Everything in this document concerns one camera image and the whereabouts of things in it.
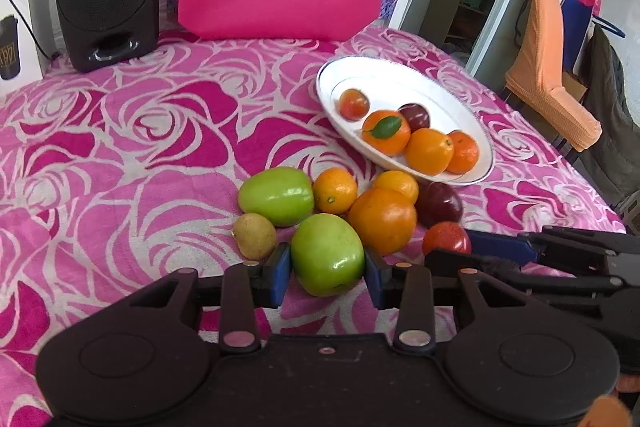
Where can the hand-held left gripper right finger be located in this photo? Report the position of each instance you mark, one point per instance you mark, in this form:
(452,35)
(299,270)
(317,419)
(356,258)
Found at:
(376,279)

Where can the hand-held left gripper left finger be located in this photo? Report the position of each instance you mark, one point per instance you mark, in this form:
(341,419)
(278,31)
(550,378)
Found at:
(277,274)

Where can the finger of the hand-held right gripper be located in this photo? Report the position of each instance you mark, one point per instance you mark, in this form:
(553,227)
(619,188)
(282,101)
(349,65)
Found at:
(500,247)
(450,258)

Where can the red tomato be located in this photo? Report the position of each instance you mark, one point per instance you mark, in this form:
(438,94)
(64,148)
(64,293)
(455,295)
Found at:
(446,238)

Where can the green apple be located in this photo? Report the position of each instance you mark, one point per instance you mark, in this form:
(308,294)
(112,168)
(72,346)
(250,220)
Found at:
(327,254)
(276,197)

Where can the tangerine with green leaf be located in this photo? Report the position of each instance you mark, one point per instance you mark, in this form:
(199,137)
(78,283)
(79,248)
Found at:
(382,144)

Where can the dark purple plum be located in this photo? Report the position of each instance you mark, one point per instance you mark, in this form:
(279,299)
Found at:
(416,117)
(439,205)

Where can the red-green tomato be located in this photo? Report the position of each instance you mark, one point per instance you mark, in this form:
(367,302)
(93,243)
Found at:
(354,104)

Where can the white plate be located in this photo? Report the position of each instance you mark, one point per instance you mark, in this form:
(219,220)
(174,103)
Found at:
(390,79)

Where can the person's right hand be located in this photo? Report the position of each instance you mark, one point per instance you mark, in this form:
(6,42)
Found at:
(607,413)

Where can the small brown fruit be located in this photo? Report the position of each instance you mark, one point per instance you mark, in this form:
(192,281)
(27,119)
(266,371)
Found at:
(255,235)

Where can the large orange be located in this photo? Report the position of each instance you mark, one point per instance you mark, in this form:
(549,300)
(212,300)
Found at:
(382,221)

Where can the small orange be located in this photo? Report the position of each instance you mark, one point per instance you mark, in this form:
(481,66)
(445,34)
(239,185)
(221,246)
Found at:
(397,184)
(335,191)

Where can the dark jacket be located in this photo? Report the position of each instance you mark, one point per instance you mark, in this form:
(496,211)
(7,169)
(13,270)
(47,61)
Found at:
(610,132)

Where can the small cardboard box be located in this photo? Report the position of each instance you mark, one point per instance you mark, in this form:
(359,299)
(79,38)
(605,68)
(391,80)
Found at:
(575,86)

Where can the orange covered chair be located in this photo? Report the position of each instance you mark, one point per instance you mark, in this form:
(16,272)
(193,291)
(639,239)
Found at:
(545,72)

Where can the pink floral tablecloth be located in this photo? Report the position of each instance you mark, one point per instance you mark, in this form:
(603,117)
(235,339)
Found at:
(125,157)

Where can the blue bag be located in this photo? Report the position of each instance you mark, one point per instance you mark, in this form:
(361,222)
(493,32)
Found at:
(575,27)

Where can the white box with cup print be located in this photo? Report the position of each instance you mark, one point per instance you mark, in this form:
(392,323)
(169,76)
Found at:
(27,57)

